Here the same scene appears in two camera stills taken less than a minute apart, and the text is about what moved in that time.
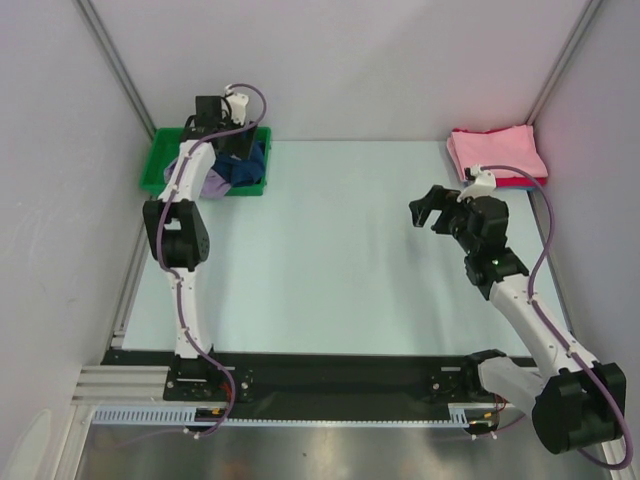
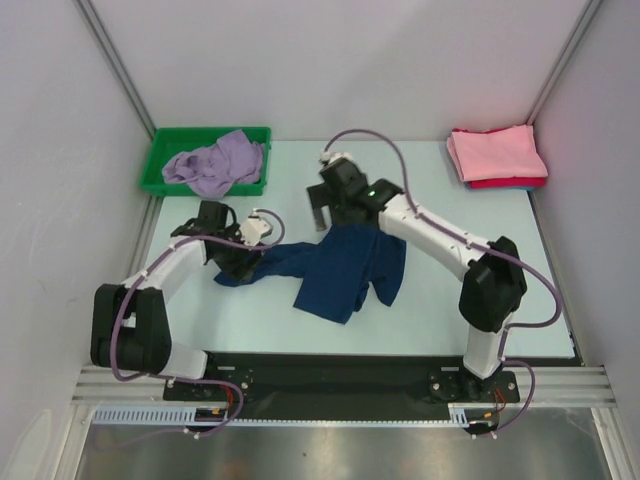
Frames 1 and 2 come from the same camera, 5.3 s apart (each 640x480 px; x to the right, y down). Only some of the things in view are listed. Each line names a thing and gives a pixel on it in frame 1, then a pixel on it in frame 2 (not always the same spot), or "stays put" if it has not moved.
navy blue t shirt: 244,172 to 337,271
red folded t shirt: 521,182 stays put
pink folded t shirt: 516,146 stays put
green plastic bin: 165,143 stays put
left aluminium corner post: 100,37 stays put
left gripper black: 240,148 to 238,268
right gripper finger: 421,209 to 320,196
